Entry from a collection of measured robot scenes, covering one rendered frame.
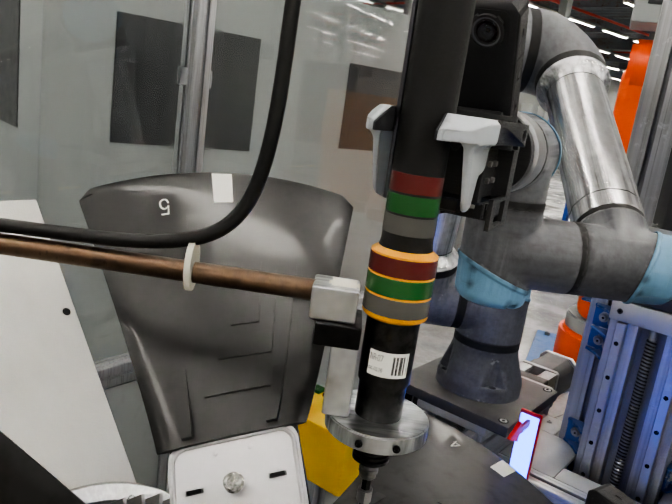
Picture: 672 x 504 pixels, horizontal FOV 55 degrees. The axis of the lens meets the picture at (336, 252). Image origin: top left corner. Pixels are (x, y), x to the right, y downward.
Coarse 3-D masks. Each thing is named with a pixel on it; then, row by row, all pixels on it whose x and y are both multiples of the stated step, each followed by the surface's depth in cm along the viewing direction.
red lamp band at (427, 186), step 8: (392, 176) 40; (400, 176) 39; (408, 176) 39; (416, 176) 39; (424, 176) 39; (392, 184) 40; (400, 184) 39; (408, 184) 39; (416, 184) 39; (424, 184) 39; (432, 184) 39; (440, 184) 39; (408, 192) 39; (416, 192) 39; (424, 192) 39; (432, 192) 39; (440, 192) 40
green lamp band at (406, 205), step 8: (392, 192) 40; (392, 200) 40; (400, 200) 39; (408, 200) 39; (416, 200) 39; (424, 200) 39; (432, 200) 39; (440, 200) 40; (392, 208) 40; (400, 208) 39; (408, 208) 39; (416, 208) 39; (424, 208) 39; (432, 208) 40; (416, 216) 39; (424, 216) 39; (432, 216) 40
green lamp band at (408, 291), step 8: (368, 272) 41; (368, 280) 41; (376, 280) 40; (384, 280) 40; (392, 280) 40; (368, 288) 41; (376, 288) 41; (384, 288) 40; (392, 288) 40; (400, 288) 40; (408, 288) 40; (416, 288) 40; (424, 288) 40; (432, 288) 41; (392, 296) 40; (400, 296) 40; (408, 296) 40; (416, 296) 40; (424, 296) 40
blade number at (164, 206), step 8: (152, 200) 53; (160, 200) 53; (168, 200) 53; (152, 208) 53; (160, 208) 53; (168, 208) 53; (176, 208) 53; (160, 216) 53; (168, 216) 53; (176, 216) 53
